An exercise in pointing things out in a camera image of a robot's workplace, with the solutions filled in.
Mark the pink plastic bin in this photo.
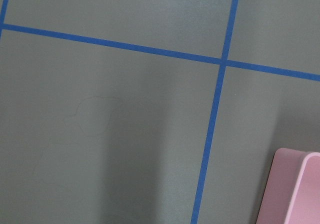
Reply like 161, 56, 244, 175
256, 148, 320, 224

